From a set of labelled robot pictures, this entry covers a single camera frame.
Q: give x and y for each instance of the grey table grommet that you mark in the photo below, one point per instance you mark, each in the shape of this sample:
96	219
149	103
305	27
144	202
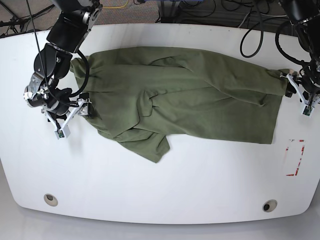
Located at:
269	205
50	200

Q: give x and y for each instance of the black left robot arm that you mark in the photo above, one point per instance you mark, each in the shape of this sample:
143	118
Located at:
304	17

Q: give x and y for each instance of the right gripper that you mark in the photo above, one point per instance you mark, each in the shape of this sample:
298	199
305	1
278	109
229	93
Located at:
59	107

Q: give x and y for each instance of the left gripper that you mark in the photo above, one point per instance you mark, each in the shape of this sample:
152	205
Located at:
310	81

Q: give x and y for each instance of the green T-shirt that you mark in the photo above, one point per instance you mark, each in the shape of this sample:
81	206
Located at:
140	95

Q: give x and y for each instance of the right grey table grommet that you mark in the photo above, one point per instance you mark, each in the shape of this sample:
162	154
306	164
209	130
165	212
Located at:
269	205

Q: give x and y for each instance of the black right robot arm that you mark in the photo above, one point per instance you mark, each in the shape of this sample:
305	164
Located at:
52	63

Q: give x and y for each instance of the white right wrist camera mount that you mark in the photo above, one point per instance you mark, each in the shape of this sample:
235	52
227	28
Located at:
61	128

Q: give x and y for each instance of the red tape rectangle marking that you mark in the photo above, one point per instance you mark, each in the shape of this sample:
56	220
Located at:
293	156

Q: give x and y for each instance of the left grey table grommet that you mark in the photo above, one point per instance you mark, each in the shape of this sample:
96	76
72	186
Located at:
50	200

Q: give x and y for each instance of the black tripod stand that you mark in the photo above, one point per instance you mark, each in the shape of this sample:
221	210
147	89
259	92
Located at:
15	25

